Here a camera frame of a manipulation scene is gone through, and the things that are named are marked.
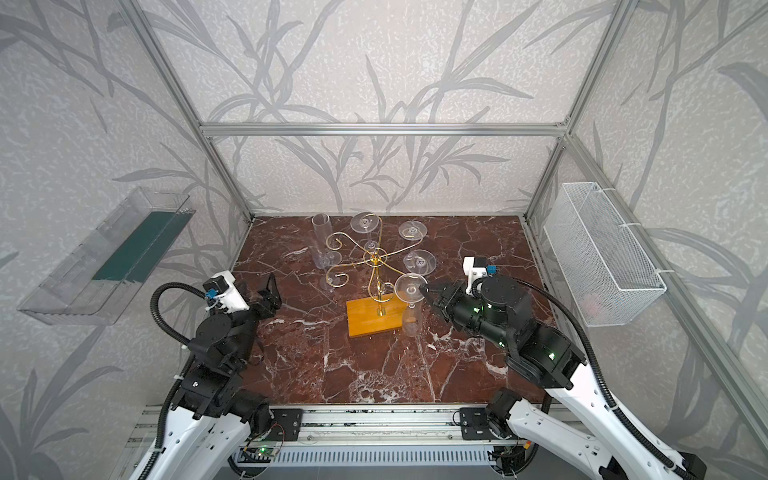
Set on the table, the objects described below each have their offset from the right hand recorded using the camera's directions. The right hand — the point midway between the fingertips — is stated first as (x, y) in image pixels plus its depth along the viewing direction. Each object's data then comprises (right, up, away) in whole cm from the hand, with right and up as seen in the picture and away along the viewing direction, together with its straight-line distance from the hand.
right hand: (418, 278), depth 59 cm
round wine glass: (-2, -3, +2) cm, 4 cm away
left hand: (-36, +1, +11) cm, 37 cm away
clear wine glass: (-29, +12, +34) cm, 47 cm away
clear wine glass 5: (0, +3, +7) cm, 8 cm away
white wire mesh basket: (+39, 0, +1) cm, 39 cm away
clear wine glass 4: (-1, +10, +13) cm, 16 cm away
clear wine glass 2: (-29, +1, +48) cm, 56 cm away
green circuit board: (-36, -43, +11) cm, 57 cm away
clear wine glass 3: (-12, +12, +14) cm, 22 cm away
